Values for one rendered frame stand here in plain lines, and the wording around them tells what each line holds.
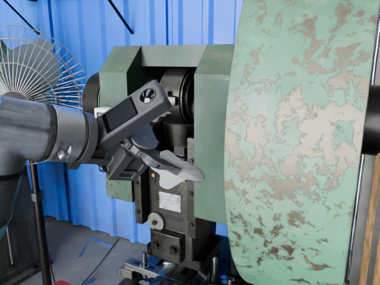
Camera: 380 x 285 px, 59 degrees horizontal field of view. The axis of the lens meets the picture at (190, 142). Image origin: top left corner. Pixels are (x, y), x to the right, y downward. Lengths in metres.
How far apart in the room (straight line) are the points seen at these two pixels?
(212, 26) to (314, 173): 1.76
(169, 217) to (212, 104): 0.38
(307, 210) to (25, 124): 0.38
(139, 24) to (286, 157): 2.05
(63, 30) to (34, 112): 2.48
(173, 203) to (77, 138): 0.57
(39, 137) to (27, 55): 1.09
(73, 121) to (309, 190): 0.32
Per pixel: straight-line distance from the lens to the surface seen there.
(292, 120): 0.47
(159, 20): 2.35
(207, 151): 0.83
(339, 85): 0.46
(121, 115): 0.48
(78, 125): 0.46
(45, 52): 1.52
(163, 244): 1.02
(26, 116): 0.44
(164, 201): 1.00
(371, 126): 0.79
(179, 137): 0.95
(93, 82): 1.09
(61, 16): 2.92
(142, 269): 1.26
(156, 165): 0.51
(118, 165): 0.51
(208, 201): 0.87
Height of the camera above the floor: 1.47
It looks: 14 degrees down
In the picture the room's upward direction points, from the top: straight up
